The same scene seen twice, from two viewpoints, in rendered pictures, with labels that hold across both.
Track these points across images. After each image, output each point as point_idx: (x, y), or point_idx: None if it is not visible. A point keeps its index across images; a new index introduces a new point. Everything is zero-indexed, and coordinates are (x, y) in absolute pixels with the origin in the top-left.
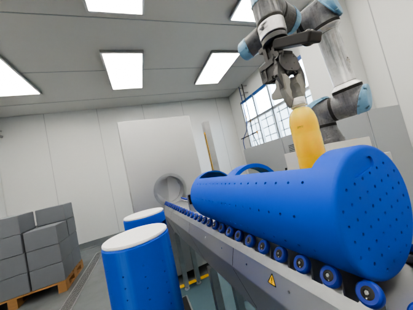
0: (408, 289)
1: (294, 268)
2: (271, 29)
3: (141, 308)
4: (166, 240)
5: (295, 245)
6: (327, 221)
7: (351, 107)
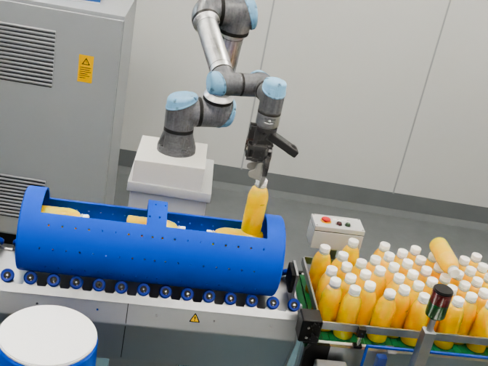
0: None
1: (215, 303)
2: (275, 127)
3: None
4: None
5: (239, 287)
6: (277, 274)
7: (218, 123)
